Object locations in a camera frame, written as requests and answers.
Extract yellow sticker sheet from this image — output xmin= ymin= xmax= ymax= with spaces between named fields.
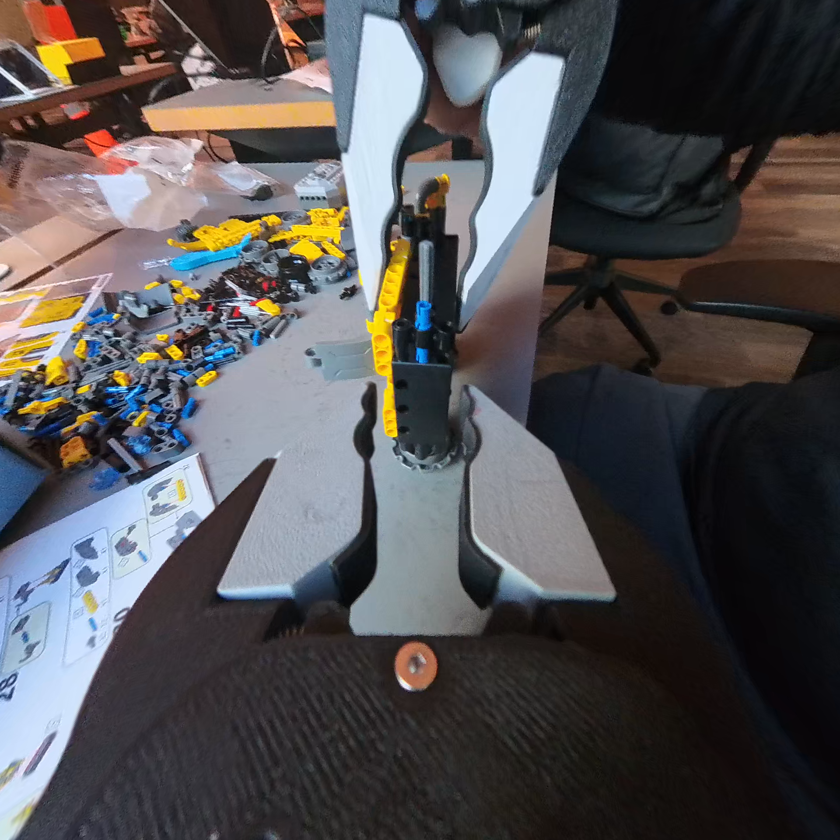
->
xmin=0 ymin=273 xmax=112 ymax=375

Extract black office chair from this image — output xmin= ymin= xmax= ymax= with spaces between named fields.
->
xmin=539 ymin=112 xmax=788 ymax=375

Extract blue toy box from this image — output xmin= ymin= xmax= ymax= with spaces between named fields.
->
xmin=0 ymin=440 xmax=43 ymax=532

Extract dark grey jacket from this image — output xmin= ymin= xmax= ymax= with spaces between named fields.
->
xmin=571 ymin=112 xmax=749 ymax=217

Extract clear plastic bags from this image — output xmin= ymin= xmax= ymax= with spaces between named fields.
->
xmin=0 ymin=138 xmax=279 ymax=231

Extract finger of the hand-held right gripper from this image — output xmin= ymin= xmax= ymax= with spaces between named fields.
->
xmin=455 ymin=53 xmax=569 ymax=332
xmin=342 ymin=11 xmax=431 ymax=309

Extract person's legs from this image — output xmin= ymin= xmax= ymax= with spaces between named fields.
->
xmin=525 ymin=365 xmax=840 ymax=840

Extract yellow toy brick vehicle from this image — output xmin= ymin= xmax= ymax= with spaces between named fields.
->
xmin=309 ymin=171 xmax=471 ymax=473

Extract grey battery box brick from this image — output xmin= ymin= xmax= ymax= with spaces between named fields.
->
xmin=294 ymin=161 xmax=345 ymax=204

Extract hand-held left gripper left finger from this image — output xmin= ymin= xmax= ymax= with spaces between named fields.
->
xmin=217 ymin=385 xmax=378 ymax=605

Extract light blue curved brick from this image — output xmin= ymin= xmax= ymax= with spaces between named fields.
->
xmin=168 ymin=243 xmax=274 ymax=271

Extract pile of loose toy bricks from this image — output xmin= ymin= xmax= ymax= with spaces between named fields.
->
xmin=0 ymin=204 xmax=355 ymax=476

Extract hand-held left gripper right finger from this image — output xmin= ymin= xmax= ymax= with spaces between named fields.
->
xmin=458 ymin=385 xmax=618 ymax=607

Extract building instruction booklet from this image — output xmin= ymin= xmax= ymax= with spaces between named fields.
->
xmin=0 ymin=453 xmax=215 ymax=802

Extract orange wooden table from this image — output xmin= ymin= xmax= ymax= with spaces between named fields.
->
xmin=142 ymin=82 xmax=340 ymax=135

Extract grey brick axle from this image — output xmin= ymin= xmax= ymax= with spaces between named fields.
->
xmin=416 ymin=197 xmax=437 ymax=362

